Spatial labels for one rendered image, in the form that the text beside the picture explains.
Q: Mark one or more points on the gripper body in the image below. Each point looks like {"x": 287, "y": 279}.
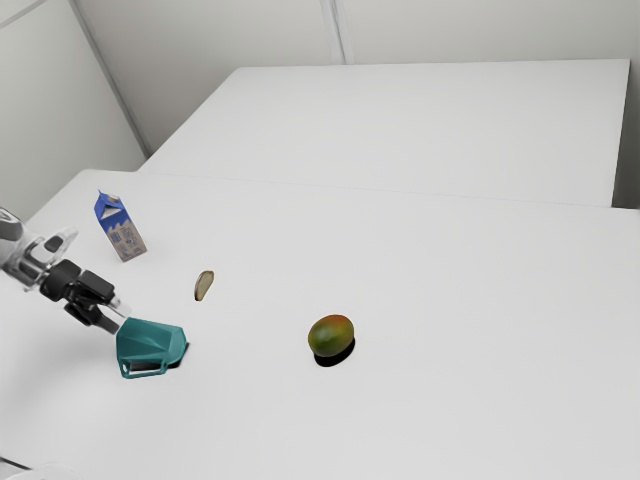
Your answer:
{"x": 75, "y": 287}

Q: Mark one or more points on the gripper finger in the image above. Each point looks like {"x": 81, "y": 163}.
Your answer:
{"x": 117, "y": 305}
{"x": 107, "y": 322}

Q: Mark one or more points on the teal faceted mug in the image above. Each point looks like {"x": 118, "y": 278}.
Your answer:
{"x": 150, "y": 342}

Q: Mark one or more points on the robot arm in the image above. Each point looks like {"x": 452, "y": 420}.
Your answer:
{"x": 15, "y": 255}

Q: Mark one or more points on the blue and brown carton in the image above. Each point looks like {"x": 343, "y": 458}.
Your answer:
{"x": 122, "y": 235}

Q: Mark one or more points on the bread slice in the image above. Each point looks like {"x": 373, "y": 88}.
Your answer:
{"x": 203, "y": 285}

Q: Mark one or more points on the green and red mango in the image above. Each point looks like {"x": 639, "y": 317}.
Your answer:
{"x": 331, "y": 335}

